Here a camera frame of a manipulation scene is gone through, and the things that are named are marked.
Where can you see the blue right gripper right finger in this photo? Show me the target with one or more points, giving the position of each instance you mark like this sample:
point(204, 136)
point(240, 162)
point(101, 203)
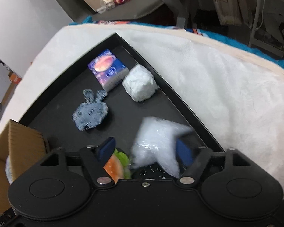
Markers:
point(195, 160)

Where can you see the black stitched felt pillow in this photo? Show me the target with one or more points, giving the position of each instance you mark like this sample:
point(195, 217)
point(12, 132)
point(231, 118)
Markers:
point(150, 172)

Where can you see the grey plush mouse toy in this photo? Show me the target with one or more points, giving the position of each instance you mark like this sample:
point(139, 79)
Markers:
point(8, 170)

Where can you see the white fluffy cube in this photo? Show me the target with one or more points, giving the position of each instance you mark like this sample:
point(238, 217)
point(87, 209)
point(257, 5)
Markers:
point(140, 83)

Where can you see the blue-grey bunny felt toy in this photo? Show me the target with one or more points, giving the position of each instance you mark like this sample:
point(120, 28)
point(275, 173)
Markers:
point(92, 112)

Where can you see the purple tissue pack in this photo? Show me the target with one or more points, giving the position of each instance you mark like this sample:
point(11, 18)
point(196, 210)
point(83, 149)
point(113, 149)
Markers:
point(108, 70)

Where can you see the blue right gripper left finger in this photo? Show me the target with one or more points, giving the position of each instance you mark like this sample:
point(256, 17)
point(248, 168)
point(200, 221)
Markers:
point(94, 159)

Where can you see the brown cardboard box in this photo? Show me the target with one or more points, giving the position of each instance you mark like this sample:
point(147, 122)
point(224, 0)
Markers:
point(24, 146)

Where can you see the hamburger plush toy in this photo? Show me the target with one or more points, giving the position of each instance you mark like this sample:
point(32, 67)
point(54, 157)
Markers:
point(118, 166)

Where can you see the black rectangular tray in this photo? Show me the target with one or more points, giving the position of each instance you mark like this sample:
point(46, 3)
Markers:
point(51, 113)

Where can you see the orange cardboard box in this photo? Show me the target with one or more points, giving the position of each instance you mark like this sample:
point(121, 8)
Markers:
point(14, 78)

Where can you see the clear plastic bag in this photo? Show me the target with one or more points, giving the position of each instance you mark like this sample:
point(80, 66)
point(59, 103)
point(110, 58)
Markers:
point(155, 142)

